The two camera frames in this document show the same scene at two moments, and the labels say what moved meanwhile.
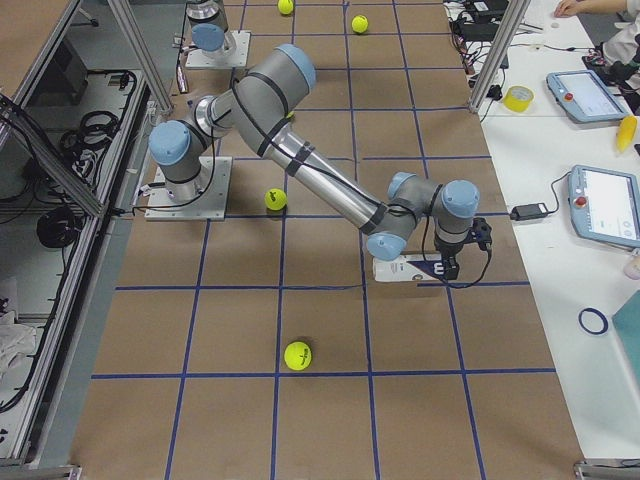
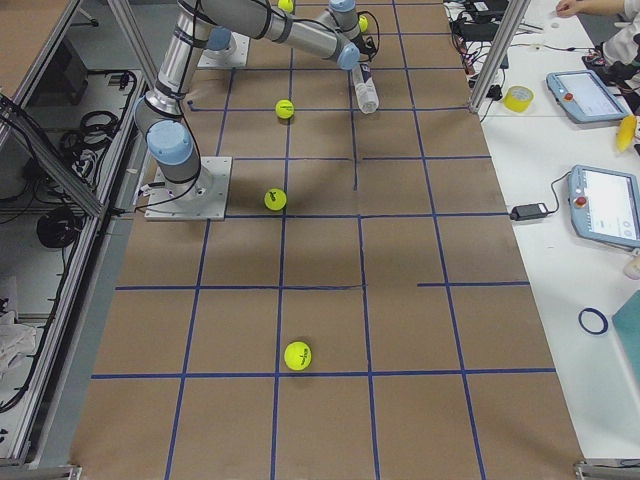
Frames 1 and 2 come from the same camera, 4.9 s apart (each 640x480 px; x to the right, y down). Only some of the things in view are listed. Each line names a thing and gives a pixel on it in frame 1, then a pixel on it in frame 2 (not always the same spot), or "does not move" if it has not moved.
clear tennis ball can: [423, 267] -> [367, 94]
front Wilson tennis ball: [359, 23] does not move
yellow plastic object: [626, 133] does not move
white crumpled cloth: [16, 340] does not move
